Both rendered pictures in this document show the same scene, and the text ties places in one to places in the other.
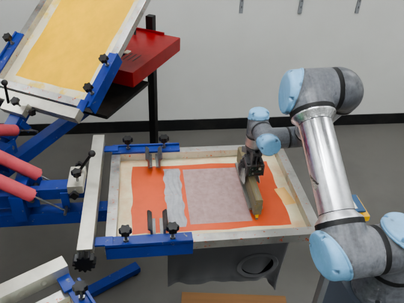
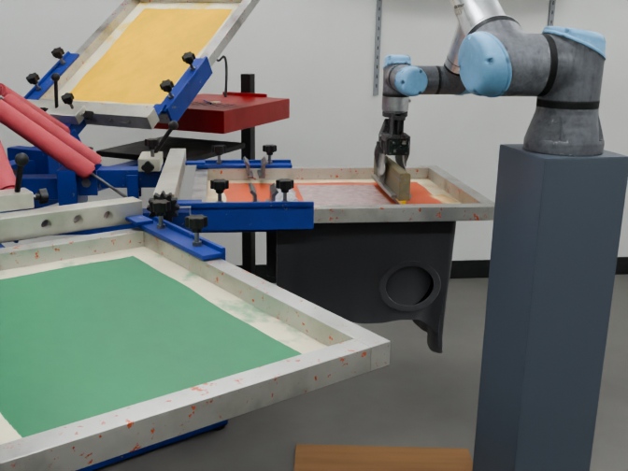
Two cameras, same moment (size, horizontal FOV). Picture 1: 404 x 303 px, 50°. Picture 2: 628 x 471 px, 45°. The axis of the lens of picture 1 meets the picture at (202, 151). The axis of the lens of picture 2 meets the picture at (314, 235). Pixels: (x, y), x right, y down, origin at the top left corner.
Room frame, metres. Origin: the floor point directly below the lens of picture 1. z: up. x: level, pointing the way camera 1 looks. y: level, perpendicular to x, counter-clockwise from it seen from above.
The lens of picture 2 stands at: (-0.76, -0.03, 1.43)
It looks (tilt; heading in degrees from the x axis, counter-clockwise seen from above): 16 degrees down; 1
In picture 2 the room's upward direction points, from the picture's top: 1 degrees clockwise
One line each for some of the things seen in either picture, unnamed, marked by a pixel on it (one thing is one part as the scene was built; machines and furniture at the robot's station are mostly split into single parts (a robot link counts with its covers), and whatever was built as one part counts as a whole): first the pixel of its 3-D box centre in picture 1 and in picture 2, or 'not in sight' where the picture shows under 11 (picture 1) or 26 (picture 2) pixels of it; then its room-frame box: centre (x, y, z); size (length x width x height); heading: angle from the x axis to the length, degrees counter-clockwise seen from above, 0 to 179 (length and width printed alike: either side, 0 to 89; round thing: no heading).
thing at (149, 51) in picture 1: (125, 53); (212, 111); (2.52, 0.50, 1.06); 0.61 x 0.46 x 0.12; 159
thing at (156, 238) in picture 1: (149, 244); (252, 213); (1.04, 0.17, 0.97); 0.30 x 0.05 x 0.07; 99
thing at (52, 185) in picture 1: (63, 189); (131, 177); (1.27, 0.53, 1.02); 0.17 x 0.06 x 0.05; 99
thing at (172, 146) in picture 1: (146, 153); (244, 171); (1.59, 0.25, 0.97); 0.30 x 0.05 x 0.07; 99
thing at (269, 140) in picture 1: (270, 139); (414, 79); (1.27, -0.24, 1.29); 0.11 x 0.11 x 0.08; 13
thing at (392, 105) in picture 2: (255, 140); (396, 104); (1.37, -0.20, 1.22); 0.08 x 0.08 x 0.05
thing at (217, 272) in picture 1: (223, 257); (360, 277); (1.18, -0.11, 0.77); 0.46 x 0.09 x 0.36; 99
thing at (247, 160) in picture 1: (253, 158); (394, 133); (1.36, -0.20, 1.14); 0.09 x 0.08 x 0.12; 9
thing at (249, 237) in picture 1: (207, 190); (331, 191); (1.35, -0.03, 0.97); 0.79 x 0.58 x 0.04; 99
